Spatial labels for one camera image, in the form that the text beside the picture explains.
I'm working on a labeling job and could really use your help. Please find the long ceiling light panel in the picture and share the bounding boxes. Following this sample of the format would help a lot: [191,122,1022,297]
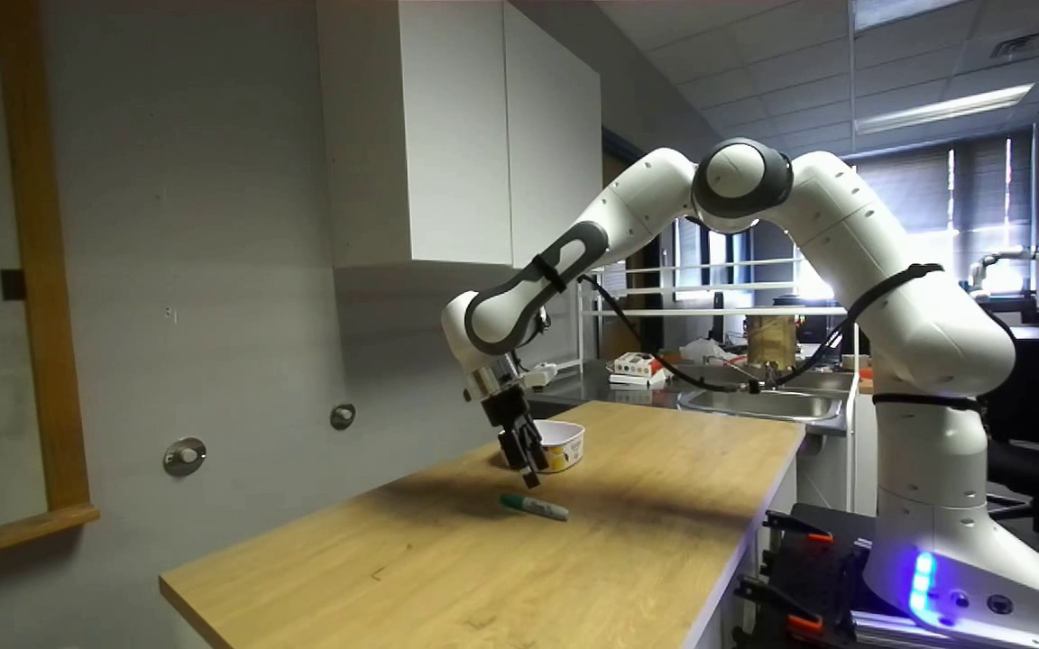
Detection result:
[851,80,1039,142]

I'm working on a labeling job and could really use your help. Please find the grey marker with green cap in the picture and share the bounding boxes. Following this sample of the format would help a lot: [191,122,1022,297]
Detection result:
[496,491,574,526]

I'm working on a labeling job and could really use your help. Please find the white bowl with printed side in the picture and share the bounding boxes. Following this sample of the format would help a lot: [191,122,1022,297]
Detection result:
[489,419,589,479]

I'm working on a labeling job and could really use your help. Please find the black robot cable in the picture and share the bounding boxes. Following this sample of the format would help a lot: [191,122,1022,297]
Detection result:
[584,261,951,397]

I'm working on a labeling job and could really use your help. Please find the wooden framed board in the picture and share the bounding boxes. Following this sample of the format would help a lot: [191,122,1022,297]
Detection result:
[0,0,103,579]

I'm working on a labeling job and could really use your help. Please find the black clamp with orange handles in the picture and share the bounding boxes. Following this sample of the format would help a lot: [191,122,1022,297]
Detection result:
[737,510,874,649]

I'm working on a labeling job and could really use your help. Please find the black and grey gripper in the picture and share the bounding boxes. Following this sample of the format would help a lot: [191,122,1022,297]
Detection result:
[461,358,553,491]

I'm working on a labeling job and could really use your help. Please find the white wall cabinet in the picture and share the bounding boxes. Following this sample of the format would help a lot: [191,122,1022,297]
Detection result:
[312,0,606,272]

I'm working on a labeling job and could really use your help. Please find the window blinds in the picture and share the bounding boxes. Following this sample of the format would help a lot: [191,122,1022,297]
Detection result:
[851,122,1039,300]

